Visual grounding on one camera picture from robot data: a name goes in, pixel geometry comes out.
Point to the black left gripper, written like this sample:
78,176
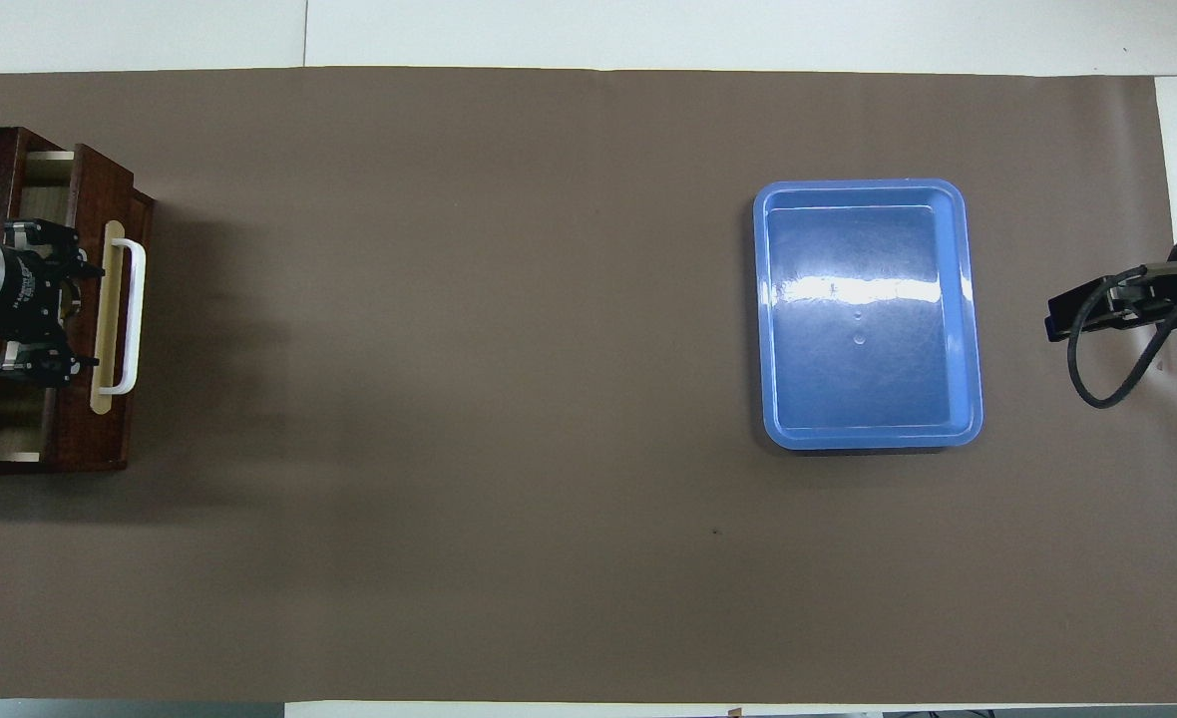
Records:
30,294

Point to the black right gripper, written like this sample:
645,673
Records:
1157,299

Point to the wooden drawer with dark front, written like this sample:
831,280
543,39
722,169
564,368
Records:
100,439

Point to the blue plastic tray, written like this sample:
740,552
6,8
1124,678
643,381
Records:
848,399

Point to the brown paper table mat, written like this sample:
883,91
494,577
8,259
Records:
499,399

